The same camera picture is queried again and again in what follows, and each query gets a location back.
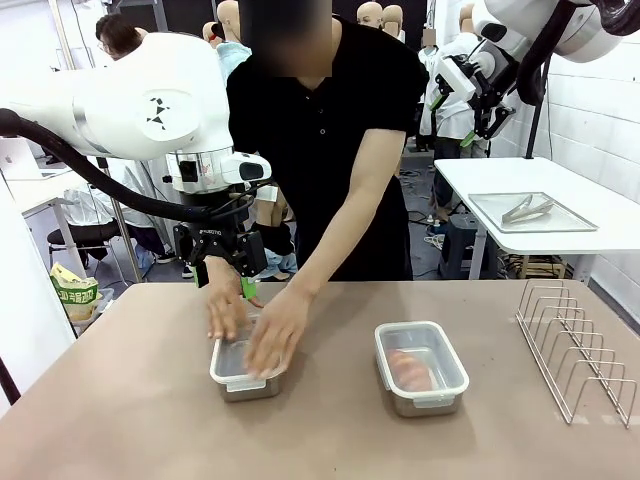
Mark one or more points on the white waste bin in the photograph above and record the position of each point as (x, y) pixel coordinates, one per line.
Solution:
(105, 300)

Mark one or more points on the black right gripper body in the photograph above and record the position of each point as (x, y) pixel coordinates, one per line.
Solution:
(490, 97)

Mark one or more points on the person in black shirt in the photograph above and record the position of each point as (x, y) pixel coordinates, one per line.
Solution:
(310, 125)

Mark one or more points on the mannequin in blue fleece robe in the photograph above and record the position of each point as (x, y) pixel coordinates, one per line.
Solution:
(232, 52)

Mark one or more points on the person's left hand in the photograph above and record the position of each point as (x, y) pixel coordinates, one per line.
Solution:
(277, 335)

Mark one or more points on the golden croissant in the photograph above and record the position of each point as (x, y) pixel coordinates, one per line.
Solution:
(407, 372)

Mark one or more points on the yellow green snack bag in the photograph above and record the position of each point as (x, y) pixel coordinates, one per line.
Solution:
(75, 295)

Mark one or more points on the rectangular stainless steel container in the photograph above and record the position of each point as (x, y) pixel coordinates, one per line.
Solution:
(400, 407)
(250, 394)

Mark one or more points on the person's right hand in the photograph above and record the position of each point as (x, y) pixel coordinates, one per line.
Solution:
(227, 310)

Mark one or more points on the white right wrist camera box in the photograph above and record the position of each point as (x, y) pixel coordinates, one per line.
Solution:
(457, 75)

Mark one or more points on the bald mannequin with red mark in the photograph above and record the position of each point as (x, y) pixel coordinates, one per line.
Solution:
(212, 35)

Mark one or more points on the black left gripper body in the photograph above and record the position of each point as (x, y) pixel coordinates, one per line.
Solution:
(215, 237)

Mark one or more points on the seated person in white coat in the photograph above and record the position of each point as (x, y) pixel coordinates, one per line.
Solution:
(95, 207)

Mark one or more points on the white side table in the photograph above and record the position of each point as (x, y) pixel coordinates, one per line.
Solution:
(550, 175)

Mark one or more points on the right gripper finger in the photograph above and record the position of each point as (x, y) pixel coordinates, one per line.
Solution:
(504, 120)
(480, 129)

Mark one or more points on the black stand pole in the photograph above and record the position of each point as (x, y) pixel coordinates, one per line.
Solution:
(531, 135)

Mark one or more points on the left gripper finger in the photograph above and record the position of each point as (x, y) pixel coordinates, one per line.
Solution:
(201, 275)
(250, 260)

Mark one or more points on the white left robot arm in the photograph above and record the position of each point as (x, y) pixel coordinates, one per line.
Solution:
(125, 95)

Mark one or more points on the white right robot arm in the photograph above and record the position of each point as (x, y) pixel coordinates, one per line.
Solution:
(575, 30)

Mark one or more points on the steel tongs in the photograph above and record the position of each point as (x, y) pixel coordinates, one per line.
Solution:
(520, 214)

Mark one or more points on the white office desk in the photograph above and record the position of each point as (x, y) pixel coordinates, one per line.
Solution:
(30, 192)

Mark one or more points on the dark-haired person with glasses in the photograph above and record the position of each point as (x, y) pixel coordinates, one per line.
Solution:
(117, 35)

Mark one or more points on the flat steel tray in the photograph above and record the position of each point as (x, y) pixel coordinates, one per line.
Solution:
(565, 220)

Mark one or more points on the bald beige mannequin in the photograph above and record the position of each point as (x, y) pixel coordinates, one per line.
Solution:
(370, 14)
(393, 17)
(227, 15)

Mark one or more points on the black slanted bar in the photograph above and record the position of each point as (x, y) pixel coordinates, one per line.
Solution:
(9, 380)

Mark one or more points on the person's right forearm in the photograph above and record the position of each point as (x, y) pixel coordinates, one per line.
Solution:
(220, 270)

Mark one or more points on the white side panel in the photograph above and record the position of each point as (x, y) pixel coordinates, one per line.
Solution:
(25, 310)

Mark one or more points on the black office chair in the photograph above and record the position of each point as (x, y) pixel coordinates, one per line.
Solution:
(85, 235)

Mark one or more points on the person's left forearm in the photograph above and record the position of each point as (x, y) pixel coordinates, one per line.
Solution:
(335, 250)

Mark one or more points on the slanted metal pole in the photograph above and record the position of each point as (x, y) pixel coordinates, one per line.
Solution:
(122, 225)

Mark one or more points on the silver laptop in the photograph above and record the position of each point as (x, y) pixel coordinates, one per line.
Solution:
(15, 160)

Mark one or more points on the dark plastic stool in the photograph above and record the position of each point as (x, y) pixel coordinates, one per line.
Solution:
(457, 240)

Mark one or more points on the clear plastic container lid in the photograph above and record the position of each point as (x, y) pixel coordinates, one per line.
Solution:
(225, 360)
(450, 370)

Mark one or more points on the mannequin in white coat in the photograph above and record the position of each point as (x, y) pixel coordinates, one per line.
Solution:
(450, 120)

